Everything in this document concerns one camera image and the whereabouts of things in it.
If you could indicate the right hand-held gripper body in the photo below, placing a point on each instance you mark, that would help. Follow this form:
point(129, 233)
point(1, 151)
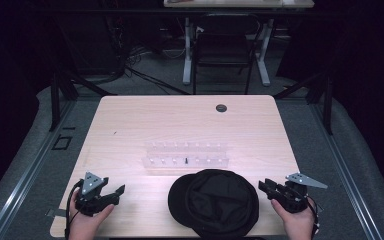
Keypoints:
point(291, 196)

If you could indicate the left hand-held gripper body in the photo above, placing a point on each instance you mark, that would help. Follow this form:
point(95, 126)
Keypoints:
point(91, 196)

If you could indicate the black hat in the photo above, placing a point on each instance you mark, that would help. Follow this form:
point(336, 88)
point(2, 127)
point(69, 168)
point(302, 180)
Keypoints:
point(215, 203)

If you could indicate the person's right hand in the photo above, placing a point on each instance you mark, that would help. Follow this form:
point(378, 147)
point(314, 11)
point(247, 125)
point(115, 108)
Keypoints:
point(296, 223)

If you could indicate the person's left hand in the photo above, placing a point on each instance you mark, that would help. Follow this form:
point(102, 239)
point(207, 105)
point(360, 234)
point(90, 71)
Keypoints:
point(86, 225)

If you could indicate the clear acrylic peg rack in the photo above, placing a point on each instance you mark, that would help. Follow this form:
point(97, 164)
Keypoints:
point(186, 155)

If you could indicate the round black table grommet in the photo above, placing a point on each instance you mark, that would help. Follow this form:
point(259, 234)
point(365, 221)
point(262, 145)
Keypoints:
point(221, 108)

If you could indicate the black chair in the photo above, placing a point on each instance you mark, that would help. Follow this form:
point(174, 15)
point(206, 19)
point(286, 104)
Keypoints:
point(223, 46)

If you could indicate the white-legged desk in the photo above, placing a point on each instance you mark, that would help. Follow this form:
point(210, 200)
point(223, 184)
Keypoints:
point(188, 50)

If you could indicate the aluminium floor rail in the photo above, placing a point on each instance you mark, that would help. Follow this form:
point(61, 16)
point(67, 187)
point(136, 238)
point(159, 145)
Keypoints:
point(346, 173)
point(23, 173)

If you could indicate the black metal frame stand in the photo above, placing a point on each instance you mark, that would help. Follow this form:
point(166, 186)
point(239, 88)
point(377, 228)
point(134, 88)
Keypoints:
point(327, 103)
point(56, 100)

